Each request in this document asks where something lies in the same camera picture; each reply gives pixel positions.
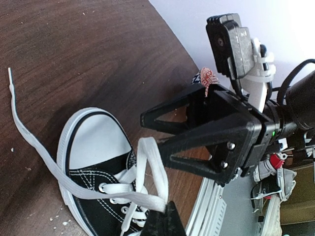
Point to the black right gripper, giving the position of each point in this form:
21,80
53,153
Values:
212,136

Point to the red patterned bowl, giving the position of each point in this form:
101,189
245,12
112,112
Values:
205,77

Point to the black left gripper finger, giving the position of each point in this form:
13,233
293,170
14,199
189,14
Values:
164,224

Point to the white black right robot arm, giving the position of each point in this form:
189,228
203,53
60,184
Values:
293,112

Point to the black white canvas sneaker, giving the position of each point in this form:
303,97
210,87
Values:
109,187

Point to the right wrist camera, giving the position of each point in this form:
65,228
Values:
244,60

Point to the front aluminium rail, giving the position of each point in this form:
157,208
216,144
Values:
223,211

